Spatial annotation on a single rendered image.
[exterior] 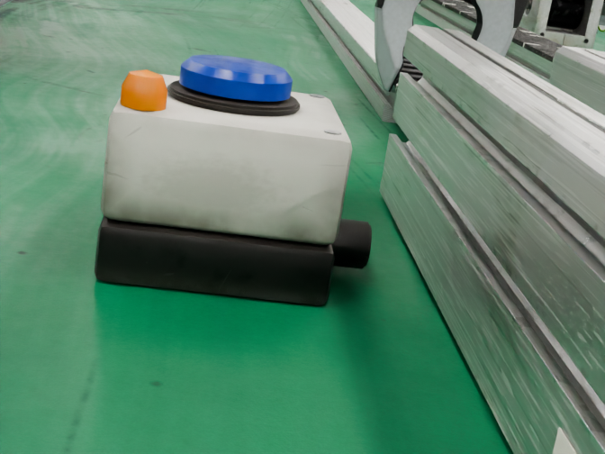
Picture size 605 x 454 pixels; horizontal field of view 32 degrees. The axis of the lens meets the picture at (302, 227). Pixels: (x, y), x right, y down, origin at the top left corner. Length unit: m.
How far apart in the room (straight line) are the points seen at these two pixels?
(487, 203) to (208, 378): 0.10
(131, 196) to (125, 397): 0.09
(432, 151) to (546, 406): 0.17
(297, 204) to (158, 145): 0.05
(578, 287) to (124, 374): 0.13
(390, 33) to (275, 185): 0.35
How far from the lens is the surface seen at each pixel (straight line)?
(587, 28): 1.51
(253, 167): 0.34
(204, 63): 0.37
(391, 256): 0.43
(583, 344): 0.24
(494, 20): 0.69
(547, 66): 1.00
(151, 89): 0.34
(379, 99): 0.73
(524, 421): 0.28
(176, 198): 0.34
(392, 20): 0.68
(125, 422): 0.27
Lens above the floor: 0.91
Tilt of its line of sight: 17 degrees down
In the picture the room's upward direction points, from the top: 9 degrees clockwise
